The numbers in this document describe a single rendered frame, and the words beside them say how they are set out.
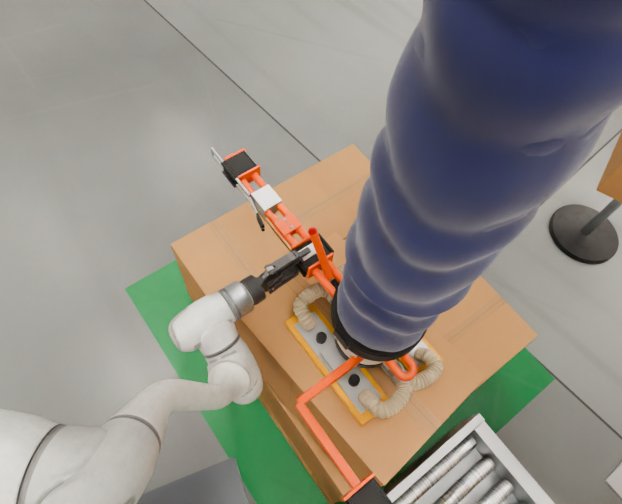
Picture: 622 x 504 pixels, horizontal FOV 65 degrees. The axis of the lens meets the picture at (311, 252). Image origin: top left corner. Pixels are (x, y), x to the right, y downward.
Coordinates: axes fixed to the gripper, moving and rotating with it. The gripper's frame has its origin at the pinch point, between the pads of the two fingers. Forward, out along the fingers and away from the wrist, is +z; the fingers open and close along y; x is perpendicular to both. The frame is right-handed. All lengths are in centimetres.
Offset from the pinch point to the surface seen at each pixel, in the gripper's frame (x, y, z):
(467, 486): 78, 65, 15
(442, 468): 68, 65, 12
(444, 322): 30, 66, 50
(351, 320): 25.8, -21.3, -9.9
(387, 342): 33.6, -20.2, -6.4
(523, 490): 89, 62, 28
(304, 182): -58, 66, 45
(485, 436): 69, 61, 30
